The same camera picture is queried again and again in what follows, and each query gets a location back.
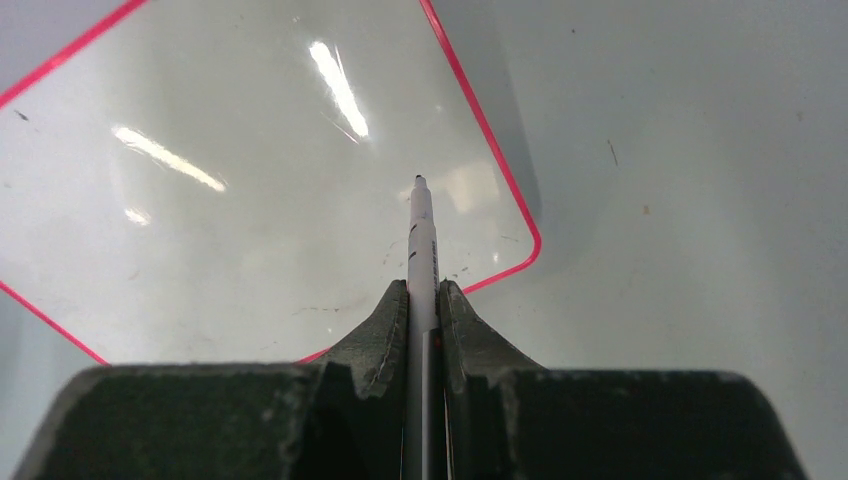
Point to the pink framed whiteboard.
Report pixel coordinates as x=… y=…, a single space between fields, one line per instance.
x=207 y=181

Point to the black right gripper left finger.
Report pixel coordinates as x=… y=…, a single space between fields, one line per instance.
x=339 y=416

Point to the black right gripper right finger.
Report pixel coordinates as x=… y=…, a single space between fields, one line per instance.
x=511 y=418

